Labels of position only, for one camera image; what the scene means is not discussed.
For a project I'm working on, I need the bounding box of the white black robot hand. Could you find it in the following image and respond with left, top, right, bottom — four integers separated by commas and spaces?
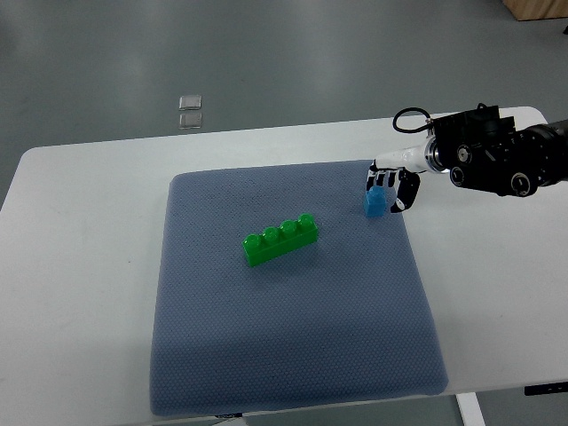
366, 138, 445, 213

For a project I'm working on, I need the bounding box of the small blue block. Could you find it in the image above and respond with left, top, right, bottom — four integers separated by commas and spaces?
364, 185, 386, 217

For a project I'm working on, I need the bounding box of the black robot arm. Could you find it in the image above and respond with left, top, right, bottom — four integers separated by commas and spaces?
432, 104, 567, 197

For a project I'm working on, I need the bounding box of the long green block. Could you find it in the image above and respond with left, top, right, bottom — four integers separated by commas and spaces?
241, 213, 319, 267

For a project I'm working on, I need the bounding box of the blue grey textured mat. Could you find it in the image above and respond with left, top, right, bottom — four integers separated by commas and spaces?
150, 160, 448, 416

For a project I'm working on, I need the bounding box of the wooden furniture corner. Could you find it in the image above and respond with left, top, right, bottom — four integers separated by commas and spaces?
502, 0, 567, 21

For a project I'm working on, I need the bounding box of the lower metal floor plate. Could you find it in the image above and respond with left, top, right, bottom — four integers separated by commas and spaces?
178, 112, 203, 130

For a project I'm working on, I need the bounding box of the metal floor plate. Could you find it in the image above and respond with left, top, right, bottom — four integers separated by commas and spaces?
178, 95, 202, 111
178, 112, 203, 130

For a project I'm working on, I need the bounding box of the upper metal floor plate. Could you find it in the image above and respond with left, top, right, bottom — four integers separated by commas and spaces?
178, 95, 202, 111

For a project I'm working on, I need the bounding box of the white table leg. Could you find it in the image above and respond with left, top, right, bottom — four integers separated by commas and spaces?
455, 392, 485, 426

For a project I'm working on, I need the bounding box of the black table control panel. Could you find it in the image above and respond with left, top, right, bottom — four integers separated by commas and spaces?
524, 382, 568, 397

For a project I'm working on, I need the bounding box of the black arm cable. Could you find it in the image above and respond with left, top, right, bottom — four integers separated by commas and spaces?
392, 107, 434, 134

